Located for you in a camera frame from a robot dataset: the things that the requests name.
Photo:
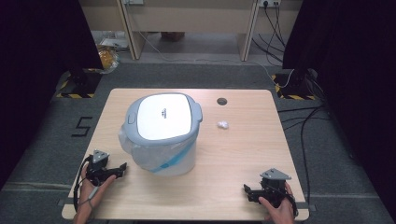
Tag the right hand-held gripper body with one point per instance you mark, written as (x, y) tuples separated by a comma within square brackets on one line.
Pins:
[(274, 188)]

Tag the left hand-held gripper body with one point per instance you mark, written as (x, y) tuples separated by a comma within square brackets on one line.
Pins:
[(99, 166)]

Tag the white grey lidded trash bin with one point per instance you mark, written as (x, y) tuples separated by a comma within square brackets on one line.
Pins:
[(163, 119)]

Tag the white paper ball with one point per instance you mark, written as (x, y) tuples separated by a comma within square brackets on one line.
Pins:
[(223, 125)]

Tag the person's right hand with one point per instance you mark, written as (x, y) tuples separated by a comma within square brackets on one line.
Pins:
[(280, 211)]

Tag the person's left hand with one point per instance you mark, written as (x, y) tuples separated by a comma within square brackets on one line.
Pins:
[(91, 191)]

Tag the clear plastic bin liner bag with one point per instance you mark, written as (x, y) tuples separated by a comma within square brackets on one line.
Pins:
[(146, 158)]

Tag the black tape floor mark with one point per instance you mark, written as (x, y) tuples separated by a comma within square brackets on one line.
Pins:
[(82, 126)]

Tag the black stand base hazard tape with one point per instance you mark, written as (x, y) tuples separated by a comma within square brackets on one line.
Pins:
[(79, 84), (294, 87)]

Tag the yellow plastic bag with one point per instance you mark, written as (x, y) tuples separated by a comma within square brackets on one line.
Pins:
[(107, 59)]

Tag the black curtain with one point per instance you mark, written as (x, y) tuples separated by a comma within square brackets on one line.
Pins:
[(37, 62), (351, 77)]

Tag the white papers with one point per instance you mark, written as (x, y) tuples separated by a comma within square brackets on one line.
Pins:
[(113, 43)]

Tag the white wall socket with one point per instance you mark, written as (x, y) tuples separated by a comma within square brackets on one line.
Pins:
[(134, 1), (269, 2)]

